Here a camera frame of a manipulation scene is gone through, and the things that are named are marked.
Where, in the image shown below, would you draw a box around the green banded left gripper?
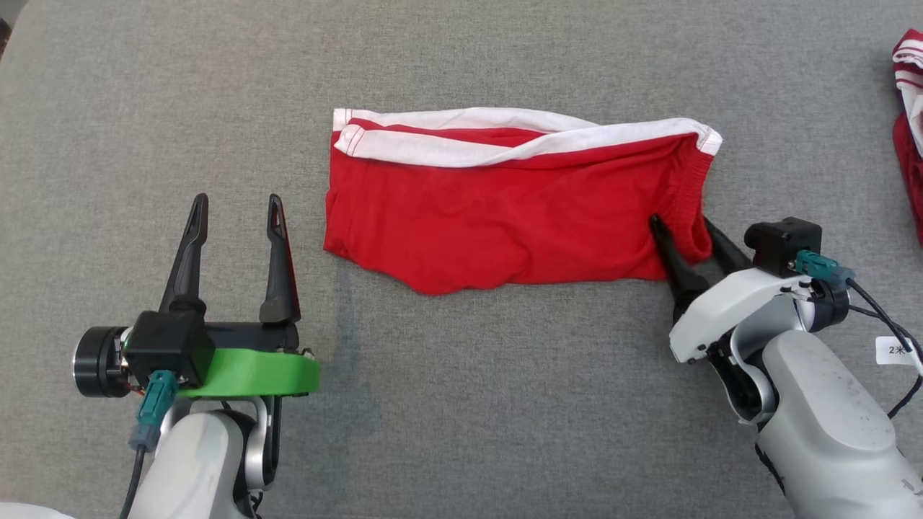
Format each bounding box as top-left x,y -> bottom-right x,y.
72,193 -> 321,400

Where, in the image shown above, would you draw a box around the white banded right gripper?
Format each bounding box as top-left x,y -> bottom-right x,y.
649,213 -> 851,364

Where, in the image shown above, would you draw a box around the red shorts with white trim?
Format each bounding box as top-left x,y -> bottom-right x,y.
323,107 -> 723,296

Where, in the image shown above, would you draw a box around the red t-shirt with white sleeves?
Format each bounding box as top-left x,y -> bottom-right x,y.
891,29 -> 923,247

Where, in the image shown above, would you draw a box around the right camera cable teal plug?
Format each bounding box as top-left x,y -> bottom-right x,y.
795,250 -> 923,420

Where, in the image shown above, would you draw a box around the camera cable teal plug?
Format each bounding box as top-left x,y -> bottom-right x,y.
795,250 -> 923,420
119,370 -> 180,519

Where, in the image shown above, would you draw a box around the left camera cable teal plug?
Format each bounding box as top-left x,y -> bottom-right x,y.
119,370 -> 180,519

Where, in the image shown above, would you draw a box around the white cable label tag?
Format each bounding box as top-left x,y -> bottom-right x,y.
875,335 -> 921,367

